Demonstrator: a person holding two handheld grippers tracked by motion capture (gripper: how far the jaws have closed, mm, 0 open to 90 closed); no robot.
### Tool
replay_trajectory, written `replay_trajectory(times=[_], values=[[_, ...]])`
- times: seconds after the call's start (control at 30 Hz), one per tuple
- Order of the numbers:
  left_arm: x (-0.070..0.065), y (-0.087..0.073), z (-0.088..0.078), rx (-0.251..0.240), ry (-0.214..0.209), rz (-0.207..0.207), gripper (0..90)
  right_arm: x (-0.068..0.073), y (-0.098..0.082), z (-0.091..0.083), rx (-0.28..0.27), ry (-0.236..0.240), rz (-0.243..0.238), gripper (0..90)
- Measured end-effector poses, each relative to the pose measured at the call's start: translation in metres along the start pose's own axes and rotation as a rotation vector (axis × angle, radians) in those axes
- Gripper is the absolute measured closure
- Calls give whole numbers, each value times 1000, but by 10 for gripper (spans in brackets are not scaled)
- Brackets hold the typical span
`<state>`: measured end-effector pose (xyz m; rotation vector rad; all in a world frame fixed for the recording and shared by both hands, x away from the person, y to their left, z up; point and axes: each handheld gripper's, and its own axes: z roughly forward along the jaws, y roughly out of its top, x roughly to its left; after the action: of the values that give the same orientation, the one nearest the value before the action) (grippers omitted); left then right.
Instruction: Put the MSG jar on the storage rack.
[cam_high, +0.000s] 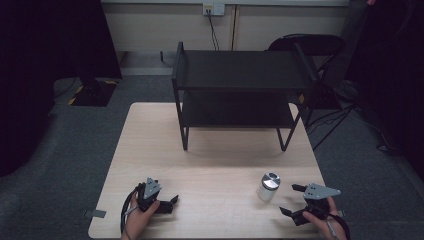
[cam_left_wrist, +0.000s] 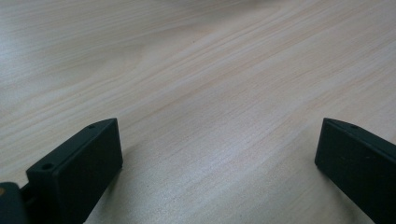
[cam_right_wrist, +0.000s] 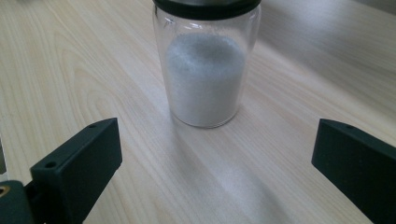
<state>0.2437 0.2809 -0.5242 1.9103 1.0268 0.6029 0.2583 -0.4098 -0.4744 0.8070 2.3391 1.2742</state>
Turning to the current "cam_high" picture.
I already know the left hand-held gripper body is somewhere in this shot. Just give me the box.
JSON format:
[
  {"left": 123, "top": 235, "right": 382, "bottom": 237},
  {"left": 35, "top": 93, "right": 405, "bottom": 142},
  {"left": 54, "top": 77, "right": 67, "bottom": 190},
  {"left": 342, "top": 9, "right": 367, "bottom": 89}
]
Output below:
[{"left": 136, "top": 176, "right": 168, "bottom": 215}]

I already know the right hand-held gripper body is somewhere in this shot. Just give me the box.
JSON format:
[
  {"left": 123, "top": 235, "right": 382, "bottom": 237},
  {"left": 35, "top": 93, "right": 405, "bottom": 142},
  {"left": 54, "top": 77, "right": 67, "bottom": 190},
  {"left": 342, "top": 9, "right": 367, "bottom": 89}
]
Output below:
[{"left": 292, "top": 182, "right": 342, "bottom": 227}]

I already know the silver metal can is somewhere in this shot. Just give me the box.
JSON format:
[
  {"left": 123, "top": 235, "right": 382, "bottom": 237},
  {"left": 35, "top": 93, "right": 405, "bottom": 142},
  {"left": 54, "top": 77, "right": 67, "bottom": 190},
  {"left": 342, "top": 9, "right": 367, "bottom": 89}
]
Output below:
[{"left": 256, "top": 171, "right": 282, "bottom": 203}]

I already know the black two-tier metal shelf rack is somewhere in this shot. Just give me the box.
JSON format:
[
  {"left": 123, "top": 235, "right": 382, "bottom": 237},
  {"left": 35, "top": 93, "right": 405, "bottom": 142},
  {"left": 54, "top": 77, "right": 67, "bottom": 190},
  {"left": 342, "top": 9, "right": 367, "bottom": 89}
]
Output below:
[{"left": 171, "top": 41, "right": 322, "bottom": 153}]

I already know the person's right hand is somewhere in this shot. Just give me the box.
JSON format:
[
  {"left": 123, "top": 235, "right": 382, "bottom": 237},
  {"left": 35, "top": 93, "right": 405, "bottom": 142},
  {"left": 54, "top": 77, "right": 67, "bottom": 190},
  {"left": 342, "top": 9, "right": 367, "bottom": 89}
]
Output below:
[{"left": 301, "top": 196, "right": 348, "bottom": 240}]

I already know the person's left hand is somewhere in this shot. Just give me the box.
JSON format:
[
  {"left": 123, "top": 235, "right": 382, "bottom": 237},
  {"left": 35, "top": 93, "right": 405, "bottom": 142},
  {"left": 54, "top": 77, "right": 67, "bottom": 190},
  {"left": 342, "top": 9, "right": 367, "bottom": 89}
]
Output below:
[{"left": 120, "top": 192, "right": 161, "bottom": 240}]

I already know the grey tape strip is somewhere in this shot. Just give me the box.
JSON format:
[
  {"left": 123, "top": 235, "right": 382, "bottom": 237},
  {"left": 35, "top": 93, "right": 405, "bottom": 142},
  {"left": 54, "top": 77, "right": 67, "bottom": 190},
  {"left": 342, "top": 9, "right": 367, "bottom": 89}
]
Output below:
[{"left": 83, "top": 208, "right": 107, "bottom": 220}]

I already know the black stand base with striped tape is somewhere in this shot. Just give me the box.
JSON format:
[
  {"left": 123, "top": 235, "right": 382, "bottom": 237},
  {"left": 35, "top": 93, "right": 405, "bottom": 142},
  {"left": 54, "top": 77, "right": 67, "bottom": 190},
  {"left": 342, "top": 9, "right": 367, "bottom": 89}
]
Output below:
[{"left": 67, "top": 77, "right": 120, "bottom": 108}]

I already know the black chair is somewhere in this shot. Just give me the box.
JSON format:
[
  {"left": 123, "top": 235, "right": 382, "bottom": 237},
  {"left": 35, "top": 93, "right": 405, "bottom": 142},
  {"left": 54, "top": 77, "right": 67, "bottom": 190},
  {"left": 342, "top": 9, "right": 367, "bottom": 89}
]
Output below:
[{"left": 267, "top": 33, "right": 348, "bottom": 91}]

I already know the dark curtain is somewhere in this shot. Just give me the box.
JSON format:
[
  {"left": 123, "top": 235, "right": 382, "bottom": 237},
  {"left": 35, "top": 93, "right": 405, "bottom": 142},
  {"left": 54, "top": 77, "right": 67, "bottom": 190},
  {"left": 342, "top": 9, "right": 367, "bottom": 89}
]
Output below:
[
  {"left": 0, "top": 0, "right": 123, "bottom": 178},
  {"left": 344, "top": 0, "right": 424, "bottom": 181}
]

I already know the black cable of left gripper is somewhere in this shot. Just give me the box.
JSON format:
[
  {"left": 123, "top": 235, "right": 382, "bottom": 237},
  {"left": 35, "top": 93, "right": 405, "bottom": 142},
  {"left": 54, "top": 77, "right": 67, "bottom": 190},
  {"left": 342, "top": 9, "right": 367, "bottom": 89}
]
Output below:
[{"left": 119, "top": 185, "right": 140, "bottom": 235}]

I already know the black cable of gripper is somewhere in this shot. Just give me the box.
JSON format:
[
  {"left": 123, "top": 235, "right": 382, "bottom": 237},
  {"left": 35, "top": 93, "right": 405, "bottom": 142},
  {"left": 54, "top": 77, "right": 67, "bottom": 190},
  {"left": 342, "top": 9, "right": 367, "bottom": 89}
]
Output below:
[
  {"left": 119, "top": 185, "right": 140, "bottom": 235},
  {"left": 327, "top": 213, "right": 352, "bottom": 240}
]

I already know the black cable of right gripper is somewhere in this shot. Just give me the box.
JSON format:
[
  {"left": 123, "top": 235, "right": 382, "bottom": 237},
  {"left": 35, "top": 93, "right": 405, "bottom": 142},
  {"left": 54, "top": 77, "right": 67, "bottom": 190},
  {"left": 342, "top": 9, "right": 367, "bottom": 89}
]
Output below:
[{"left": 327, "top": 213, "right": 352, "bottom": 240}]

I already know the black wall power cable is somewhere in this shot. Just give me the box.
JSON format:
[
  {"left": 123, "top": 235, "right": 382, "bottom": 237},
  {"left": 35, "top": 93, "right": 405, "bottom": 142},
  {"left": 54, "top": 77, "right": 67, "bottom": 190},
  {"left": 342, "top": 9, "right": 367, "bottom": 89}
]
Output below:
[{"left": 206, "top": 9, "right": 220, "bottom": 52}]

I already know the white wall socket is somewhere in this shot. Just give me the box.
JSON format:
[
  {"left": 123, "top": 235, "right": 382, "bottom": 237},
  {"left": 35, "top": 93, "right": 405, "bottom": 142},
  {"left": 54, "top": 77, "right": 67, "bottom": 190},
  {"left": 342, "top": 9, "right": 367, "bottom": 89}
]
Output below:
[{"left": 202, "top": 2, "right": 226, "bottom": 17}]

